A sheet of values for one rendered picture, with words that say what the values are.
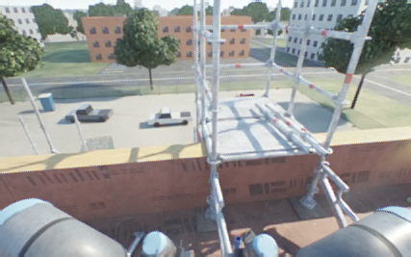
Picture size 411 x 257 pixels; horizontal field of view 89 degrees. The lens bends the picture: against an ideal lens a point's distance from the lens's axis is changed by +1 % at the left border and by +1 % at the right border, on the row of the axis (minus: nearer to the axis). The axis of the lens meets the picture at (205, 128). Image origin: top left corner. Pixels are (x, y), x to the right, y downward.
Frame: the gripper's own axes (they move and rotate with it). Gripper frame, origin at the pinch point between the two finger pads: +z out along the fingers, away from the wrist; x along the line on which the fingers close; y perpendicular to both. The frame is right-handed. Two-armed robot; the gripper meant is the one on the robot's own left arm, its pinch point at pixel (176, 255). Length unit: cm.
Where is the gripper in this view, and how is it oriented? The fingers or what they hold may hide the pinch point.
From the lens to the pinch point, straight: 131.6
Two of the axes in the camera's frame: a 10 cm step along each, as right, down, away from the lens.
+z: 1.8, 6.2, 7.7
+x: -9.7, 0.1, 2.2
